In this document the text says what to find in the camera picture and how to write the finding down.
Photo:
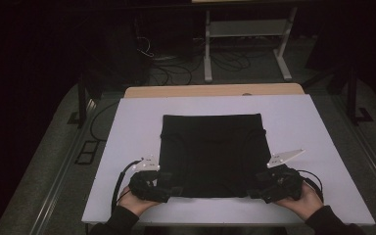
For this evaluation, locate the person's left hand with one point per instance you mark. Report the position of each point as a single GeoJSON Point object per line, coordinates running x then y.
{"type": "Point", "coordinates": [135, 204]}

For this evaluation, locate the black tank top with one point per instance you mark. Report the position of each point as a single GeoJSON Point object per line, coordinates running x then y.
{"type": "Point", "coordinates": [213, 156]}

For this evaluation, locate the white table board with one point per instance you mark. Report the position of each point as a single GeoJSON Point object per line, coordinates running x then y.
{"type": "Point", "coordinates": [137, 124]}

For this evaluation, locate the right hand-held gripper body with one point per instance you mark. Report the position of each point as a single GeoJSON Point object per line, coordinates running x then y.
{"type": "Point", "coordinates": [282, 184]}

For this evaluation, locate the white metal table frame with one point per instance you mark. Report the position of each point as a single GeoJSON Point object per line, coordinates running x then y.
{"type": "Point", "coordinates": [248, 28]}

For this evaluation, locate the person's right hand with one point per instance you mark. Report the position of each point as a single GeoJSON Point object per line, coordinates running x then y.
{"type": "Point", "coordinates": [302, 205]}

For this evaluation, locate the black metal stand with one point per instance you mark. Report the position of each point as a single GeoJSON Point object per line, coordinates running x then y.
{"type": "Point", "coordinates": [82, 98]}
{"type": "Point", "coordinates": [352, 94]}

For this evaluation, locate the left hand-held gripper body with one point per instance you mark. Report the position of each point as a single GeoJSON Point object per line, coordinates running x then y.
{"type": "Point", "coordinates": [147, 186]}

